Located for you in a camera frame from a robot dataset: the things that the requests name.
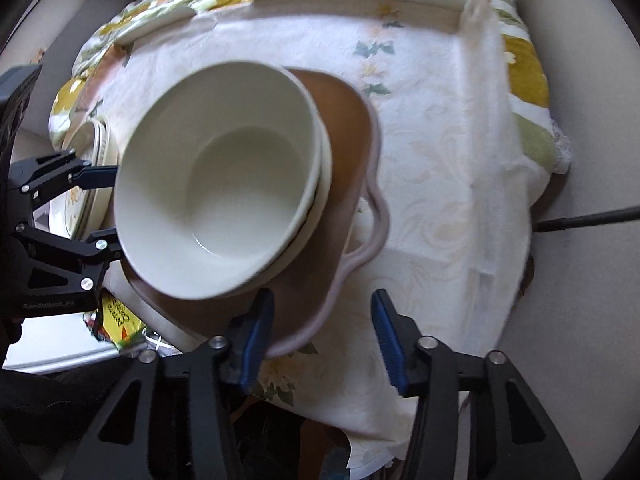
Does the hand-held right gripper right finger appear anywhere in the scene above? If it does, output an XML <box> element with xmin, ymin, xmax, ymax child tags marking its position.
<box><xmin>371</xmin><ymin>288</ymin><xmax>583</xmax><ymax>480</ymax></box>

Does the quilted floral blanket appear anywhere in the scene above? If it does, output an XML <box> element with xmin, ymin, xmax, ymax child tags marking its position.
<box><xmin>47</xmin><ymin>0</ymin><xmax>571</xmax><ymax>176</ymax></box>

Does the plain white plate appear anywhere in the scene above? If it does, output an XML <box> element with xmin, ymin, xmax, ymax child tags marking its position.
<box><xmin>92</xmin><ymin>119</ymin><xmax>121</xmax><ymax>241</ymax></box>

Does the white plate with yellow ring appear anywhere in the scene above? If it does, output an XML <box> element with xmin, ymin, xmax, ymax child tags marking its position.
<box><xmin>62</xmin><ymin>120</ymin><xmax>108</xmax><ymax>241</ymax></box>

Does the plain cream bowl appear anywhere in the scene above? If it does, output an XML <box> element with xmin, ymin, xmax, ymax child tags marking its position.
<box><xmin>250</xmin><ymin>67</ymin><xmax>333</xmax><ymax>283</ymax></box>

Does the white floral tablecloth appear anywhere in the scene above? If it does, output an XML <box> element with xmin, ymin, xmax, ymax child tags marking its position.
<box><xmin>75</xmin><ymin>0</ymin><xmax>533</xmax><ymax>471</ymax></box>

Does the black cable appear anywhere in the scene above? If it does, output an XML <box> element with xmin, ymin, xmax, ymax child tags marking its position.
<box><xmin>537</xmin><ymin>207</ymin><xmax>640</xmax><ymax>233</ymax></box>

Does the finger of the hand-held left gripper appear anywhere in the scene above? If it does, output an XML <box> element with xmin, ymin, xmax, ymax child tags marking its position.
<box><xmin>14</xmin><ymin>221</ymin><xmax>124</xmax><ymax>293</ymax></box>
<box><xmin>10</xmin><ymin>149</ymin><xmax>121</xmax><ymax>206</ymax></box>

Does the yellow snack packet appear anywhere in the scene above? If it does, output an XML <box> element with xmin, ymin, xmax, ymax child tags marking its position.
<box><xmin>92</xmin><ymin>292</ymin><xmax>166</xmax><ymax>351</ymax></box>

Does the cream bowl with figure print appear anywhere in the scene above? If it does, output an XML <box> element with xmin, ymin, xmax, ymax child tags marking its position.
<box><xmin>114</xmin><ymin>61</ymin><xmax>322</xmax><ymax>299</ymax></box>

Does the pink square basin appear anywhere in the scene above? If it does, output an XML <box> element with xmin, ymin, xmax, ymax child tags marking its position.
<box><xmin>117</xmin><ymin>66</ymin><xmax>391</xmax><ymax>359</ymax></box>

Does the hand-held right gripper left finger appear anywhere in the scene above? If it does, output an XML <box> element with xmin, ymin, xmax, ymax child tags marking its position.
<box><xmin>60</xmin><ymin>287</ymin><xmax>276</xmax><ymax>480</ymax></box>

